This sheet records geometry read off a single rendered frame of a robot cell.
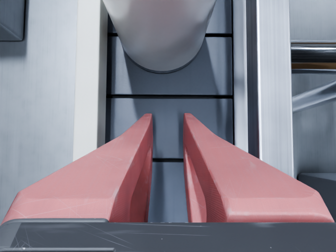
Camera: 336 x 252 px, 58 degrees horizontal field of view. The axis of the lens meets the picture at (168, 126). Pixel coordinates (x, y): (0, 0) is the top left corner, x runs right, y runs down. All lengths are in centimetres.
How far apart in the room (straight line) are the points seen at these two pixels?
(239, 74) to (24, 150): 17
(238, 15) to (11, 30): 16
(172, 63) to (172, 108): 3
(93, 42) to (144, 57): 3
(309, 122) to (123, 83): 15
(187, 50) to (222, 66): 4
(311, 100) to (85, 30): 14
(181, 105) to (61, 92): 10
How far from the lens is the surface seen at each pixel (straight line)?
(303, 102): 21
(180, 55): 16
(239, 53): 20
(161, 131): 18
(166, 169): 18
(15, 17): 26
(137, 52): 16
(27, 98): 26
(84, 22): 16
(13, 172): 26
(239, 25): 20
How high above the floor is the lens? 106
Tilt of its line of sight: 85 degrees down
